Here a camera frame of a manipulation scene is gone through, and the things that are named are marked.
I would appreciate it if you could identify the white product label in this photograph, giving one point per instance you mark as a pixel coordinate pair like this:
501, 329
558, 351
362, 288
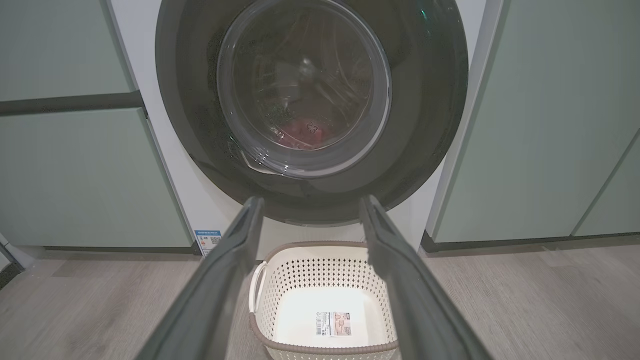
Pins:
332, 324

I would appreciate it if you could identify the red garment with white stripes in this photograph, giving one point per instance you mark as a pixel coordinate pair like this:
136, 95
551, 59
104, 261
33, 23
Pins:
300, 131

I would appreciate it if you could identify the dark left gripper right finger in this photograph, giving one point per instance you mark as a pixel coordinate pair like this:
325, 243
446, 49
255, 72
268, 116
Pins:
410, 290

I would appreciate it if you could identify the round dark washing machine door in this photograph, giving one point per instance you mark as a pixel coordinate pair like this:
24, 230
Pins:
425, 125

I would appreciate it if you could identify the cream perforated laundry basket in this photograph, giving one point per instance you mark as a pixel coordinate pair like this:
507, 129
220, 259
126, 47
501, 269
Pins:
300, 280

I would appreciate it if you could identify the pale green cabinet door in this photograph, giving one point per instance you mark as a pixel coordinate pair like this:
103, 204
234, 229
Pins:
617, 205
75, 185
540, 125
55, 45

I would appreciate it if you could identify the blue and white energy sticker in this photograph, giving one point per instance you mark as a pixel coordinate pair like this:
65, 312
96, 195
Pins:
207, 242

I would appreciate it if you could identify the white washing machine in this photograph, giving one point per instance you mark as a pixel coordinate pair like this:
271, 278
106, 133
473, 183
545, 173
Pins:
165, 150

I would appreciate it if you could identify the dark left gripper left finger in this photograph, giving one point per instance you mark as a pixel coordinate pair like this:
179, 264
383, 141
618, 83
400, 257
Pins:
215, 290

